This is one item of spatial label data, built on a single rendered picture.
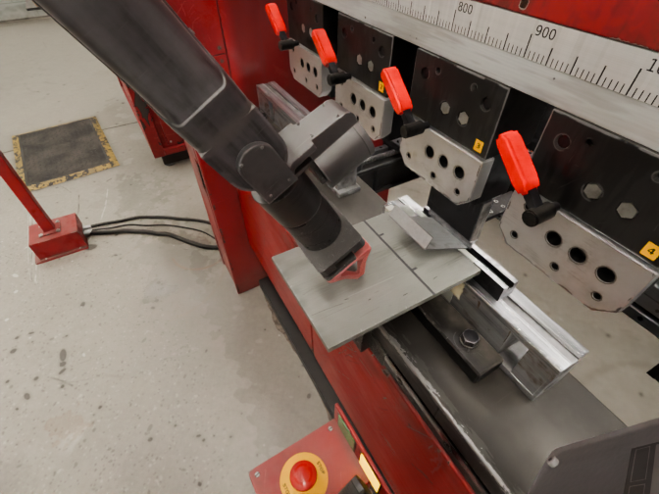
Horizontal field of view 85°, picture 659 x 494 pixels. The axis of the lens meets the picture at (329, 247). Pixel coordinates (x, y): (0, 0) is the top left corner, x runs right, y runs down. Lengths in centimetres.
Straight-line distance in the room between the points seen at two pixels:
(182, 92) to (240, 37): 95
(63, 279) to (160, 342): 69
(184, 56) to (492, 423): 56
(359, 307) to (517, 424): 28
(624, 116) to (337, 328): 36
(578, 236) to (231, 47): 104
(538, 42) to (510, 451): 49
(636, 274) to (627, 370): 156
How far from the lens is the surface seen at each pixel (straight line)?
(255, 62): 126
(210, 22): 120
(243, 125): 30
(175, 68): 28
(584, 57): 41
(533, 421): 63
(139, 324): 187
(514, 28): 44
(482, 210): 56
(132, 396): 170
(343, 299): 51
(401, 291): 53
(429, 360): 62
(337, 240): 42
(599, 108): 40
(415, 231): 54
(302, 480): 62
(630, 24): 39
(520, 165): 41
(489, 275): 59
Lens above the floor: 141
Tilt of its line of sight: 46 degrees down
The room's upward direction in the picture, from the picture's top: straight up
